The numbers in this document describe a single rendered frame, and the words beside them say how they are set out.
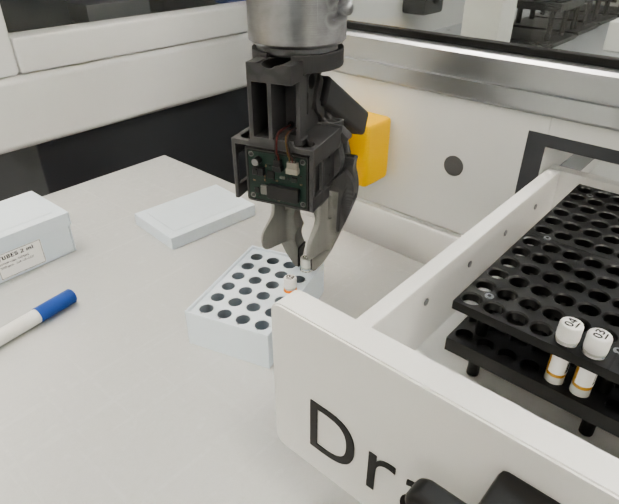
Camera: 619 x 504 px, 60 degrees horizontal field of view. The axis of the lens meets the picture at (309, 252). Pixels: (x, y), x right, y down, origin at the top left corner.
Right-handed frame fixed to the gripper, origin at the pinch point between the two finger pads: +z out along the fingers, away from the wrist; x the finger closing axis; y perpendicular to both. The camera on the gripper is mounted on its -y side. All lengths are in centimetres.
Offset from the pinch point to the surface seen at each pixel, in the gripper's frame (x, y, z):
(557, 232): 21.3, 2.9, -8.8
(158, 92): -44, -34, -2
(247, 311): -2.1, 9.0, 1.7
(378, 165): 2.9, -12.7, -4.8
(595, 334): 23.4, 16.0, -10.0
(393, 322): 12.7, 15.8, -7.1
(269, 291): -1.6, 5.5, 1.7
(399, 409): 15.3, 24.5, -9.5
